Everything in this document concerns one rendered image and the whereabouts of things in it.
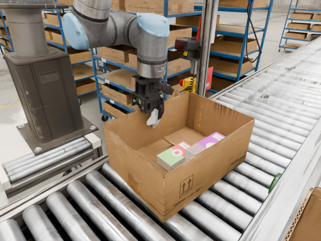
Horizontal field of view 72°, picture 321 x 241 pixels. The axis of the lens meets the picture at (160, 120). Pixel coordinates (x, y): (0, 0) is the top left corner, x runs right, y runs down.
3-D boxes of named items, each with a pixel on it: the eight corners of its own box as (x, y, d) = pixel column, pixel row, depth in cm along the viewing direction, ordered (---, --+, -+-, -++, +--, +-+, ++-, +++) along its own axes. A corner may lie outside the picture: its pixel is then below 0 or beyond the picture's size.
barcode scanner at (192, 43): (171, 60, 101) (174, 36, 97) (187, 59, 109) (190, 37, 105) (182, 63, 97) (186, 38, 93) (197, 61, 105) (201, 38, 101)
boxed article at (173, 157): (156, 163, 76) (156, 155, 74) (183, 147, 84) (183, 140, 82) (170, 174, 72) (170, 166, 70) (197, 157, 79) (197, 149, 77)
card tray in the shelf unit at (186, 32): (127, 39, 173) (126, 26, 168) (155, 35, 191) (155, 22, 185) (162, 48, 147) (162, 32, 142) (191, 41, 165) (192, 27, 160)
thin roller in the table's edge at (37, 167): (88, 141, 88) (8, 175, 72) (90, 143, 87) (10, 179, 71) (88, 145, 89) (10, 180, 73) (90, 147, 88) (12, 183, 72)
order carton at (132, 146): (187, 126, 98) (189, 91, 89) (246, 159, 79) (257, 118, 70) (108, 164, 76) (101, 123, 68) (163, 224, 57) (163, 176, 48)
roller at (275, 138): (200, 112, 119) (201, 104, 117) (307, 155, 89) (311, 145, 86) (195, 115, 116) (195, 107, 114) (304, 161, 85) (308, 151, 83)
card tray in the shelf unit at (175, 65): (128, 65, 181) (127, 53, 176) (154, 58, 200) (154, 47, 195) (165, 76, 158) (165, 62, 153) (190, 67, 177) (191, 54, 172)
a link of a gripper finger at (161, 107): (151, 116, 79) (151, 94, 75) (154, 115, 80) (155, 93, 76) (160, 121, 77) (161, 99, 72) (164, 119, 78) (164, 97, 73)
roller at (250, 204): (150, 137, 94) (143, 135, 90) (274, 208, 63) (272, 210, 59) (144, 147, 94) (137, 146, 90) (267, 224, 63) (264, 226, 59)
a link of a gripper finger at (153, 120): (143, 132, 79) (142, 110, 74) (155, 126, 83) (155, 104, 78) (149, 136, 77) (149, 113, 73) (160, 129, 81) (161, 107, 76)
